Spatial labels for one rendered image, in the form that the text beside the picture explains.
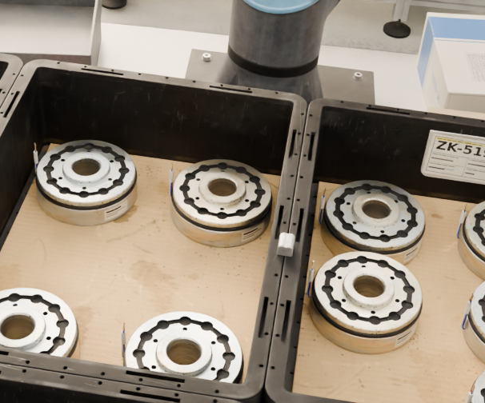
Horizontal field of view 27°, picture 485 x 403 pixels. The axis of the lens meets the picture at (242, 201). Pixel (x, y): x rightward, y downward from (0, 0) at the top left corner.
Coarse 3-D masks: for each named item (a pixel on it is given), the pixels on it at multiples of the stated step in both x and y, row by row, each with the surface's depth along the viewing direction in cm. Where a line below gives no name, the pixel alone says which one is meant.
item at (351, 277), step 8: (352, 272) 94; (360, 272) 94; (368, 272) 94; (376, 272) 94; (344, 280) 93; (352, 280) 93; (376, 280) 94; (384, 280) 94; (344, 288) 93; (352, 288) 93; (384, 288) 93; (392, 288) 93; (352, 296) 92; (360, 296) 92; (384, 296) 92; (392, 296) 92; (360, 304) 92; (368, 304) 91; (376, 304) 91; (384, 304) 92
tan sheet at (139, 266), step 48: (144, 192) 106; (48, 240) 100; (96, 240) 100; (144, 240) 101; (0, 288) 95; (48, 288) 95; (96, 288) 96; (144, 288) 96; (192, 288) 96; (240, 288) 97; (96, 336) 91; (240, 336) 92
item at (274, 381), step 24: (312, 120) 101; (408, 120) 103; (432, 120) 102; (456, 120) 103; (480, 120) 103; (312, 144) 100; (312, 168) 95; (288, 264) 86; (288, 288) 83; (288, 312) 83; (288, 336) 79
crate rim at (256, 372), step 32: (32, 64) 105; (64, 64) 105; (224, 96) 104; (256, 96) 104; (288, 96) 104; (0, 128) 97; (288, 160) 96; (288, 192) 92; (288, 224) 89; (256, 320) 81; (0, 352) 77; (32, 352) 77; (256, 352) 78; (160, 384) 75; (192, 384) 75; (224, 384) 76; (256, 384) 76
